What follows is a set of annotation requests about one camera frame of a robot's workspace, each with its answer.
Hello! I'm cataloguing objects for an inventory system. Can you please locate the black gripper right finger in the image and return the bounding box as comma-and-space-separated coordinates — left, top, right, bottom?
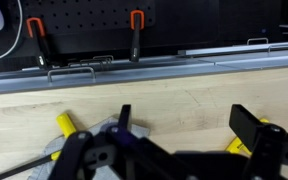
229, 104, 264, 151

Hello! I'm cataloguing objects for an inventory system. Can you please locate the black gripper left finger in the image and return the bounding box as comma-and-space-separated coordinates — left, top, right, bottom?
118, 104, 131, 129

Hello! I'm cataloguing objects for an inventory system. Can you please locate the yellow T-handle hex key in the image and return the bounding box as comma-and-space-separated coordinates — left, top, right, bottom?
0, 113, 76, 180
225, 117, 270, 157

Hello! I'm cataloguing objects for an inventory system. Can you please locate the grey cloth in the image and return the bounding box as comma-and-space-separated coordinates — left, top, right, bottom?
27, 117, 150, 180

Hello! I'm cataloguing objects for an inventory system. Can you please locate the orange black clamp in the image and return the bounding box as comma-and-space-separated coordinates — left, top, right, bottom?
130, 10, 145, 62
26, 17, 50, 69

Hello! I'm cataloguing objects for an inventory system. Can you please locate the black pegboard panel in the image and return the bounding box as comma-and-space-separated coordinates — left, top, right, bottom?
3, 0, 218, 64

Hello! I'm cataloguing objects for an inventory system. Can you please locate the grey drawer cabinet front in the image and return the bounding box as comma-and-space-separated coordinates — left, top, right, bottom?
0, 38, 288, 94

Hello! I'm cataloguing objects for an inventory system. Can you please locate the white cable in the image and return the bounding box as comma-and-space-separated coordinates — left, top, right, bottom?
0, 0, 24, 62

